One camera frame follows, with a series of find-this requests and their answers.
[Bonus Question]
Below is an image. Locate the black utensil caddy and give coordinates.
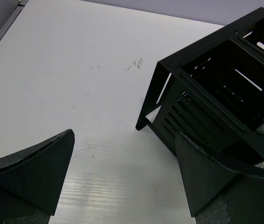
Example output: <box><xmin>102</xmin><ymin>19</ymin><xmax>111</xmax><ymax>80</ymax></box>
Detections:
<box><xmin>136</xmin><ymin>7</ymin><xmax>264</xmax><ymax>165</ymax></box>

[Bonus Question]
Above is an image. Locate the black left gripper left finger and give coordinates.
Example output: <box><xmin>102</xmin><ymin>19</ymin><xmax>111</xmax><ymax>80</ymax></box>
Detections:
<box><xmin>0</xmin><ymin>129</ymin><xmax>75</xmax><ymax>224</ymax></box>

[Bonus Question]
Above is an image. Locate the aluminium table rail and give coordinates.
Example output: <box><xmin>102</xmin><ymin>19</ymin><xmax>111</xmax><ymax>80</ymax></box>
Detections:
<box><xmin>0</xmin><ymin>0</ymin><xmax>27</xmax><ymax>66</ymax></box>

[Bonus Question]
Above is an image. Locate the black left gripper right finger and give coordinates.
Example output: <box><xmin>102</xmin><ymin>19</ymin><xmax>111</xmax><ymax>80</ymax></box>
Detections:
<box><xmin>175</xmin><ymin>132</ymin><xmax>264</xmax><ymax>224</ymax></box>

